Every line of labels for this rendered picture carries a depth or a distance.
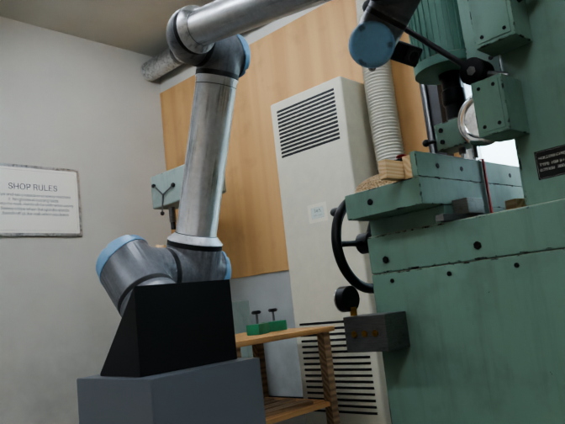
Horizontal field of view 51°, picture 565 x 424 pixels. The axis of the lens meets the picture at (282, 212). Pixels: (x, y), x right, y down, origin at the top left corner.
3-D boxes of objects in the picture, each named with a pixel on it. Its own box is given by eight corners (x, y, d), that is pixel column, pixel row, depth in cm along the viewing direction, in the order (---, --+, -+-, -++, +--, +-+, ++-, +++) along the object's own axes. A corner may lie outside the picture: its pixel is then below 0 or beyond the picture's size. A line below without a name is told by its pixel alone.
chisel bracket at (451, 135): (452, 160, 154) (447, 128, 155) (503, 145, 144) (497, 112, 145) (436, 157, 149) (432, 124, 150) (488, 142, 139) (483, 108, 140)
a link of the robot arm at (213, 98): (146, 298, 161) (182, 22, 158) (198, 295, 174) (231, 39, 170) (178, 311, 151) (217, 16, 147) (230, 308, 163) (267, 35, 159)
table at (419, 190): (450, 228, 186) (446, 209, 187) (546, 209, 165) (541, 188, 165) (317, 227, 145) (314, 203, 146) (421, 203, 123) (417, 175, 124)
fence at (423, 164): (535, 190, 166) (532, 171, 167) (541, 188, 165) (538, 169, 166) (412, 177, 125) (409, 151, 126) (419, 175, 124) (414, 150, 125)
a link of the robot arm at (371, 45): (405, 31, 115) (379, 78, 118) (404, 30, 126) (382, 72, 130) (362, 9, 115) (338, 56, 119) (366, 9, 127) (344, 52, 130)
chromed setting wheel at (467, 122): (466, 153, 135) (457, 101, 137) (518, 138, 126) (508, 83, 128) (459, 151, 133) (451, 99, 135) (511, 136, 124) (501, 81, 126)
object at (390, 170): (504, 191, 162) (502, 177, 162) (511, 189, 160) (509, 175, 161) (379, 179, 124) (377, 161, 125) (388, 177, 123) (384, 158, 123)
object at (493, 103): (499, 142, 129) (490, 90, 131) (530, 134, 124) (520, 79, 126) (477, 138, 123) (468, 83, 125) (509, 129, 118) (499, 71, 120)
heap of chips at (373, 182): (372, 196, 146) (370, 182, 146) (419, 184, 135) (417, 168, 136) (348, 195, 139) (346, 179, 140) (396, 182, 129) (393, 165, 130)
